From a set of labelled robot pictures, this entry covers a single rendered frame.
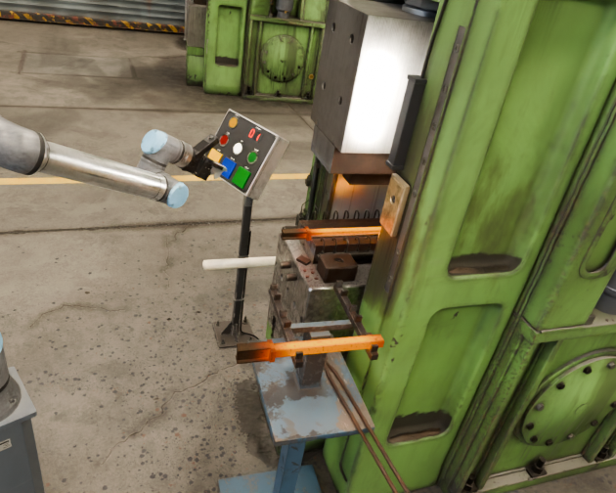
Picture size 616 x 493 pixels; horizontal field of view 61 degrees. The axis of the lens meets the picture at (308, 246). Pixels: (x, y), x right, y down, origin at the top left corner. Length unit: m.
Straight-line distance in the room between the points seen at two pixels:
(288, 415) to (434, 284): 0.57
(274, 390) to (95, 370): 1.32
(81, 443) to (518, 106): 2.05
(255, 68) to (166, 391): 4.66
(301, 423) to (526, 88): 1.08
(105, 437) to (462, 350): 1.51
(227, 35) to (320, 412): 5.49
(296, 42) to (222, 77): 0.97
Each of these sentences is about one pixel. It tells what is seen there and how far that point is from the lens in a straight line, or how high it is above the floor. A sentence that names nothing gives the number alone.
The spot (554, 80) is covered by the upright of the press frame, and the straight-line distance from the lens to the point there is 1.57.
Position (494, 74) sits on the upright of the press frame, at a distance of 1.37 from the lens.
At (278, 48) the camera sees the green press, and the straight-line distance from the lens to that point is 6.57.
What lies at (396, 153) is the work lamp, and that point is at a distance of 1.55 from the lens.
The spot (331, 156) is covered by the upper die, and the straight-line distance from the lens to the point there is 1.71.
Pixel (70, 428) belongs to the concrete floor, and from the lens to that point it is 2.55.
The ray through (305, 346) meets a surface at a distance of 1.37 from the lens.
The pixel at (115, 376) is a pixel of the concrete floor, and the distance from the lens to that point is 2.72.
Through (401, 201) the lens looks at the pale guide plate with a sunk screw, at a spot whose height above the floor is 1.31.
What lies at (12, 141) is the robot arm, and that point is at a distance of 1.50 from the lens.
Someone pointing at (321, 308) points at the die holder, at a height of 0.83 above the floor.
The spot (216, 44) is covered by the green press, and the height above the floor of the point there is 0.57.
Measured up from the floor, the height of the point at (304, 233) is 1.01.
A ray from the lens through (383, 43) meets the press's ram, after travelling 1.59.
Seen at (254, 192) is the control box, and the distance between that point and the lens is 2.21.
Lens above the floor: 1.96
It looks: 32 degrees down
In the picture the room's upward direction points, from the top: 10 degrees clockwise
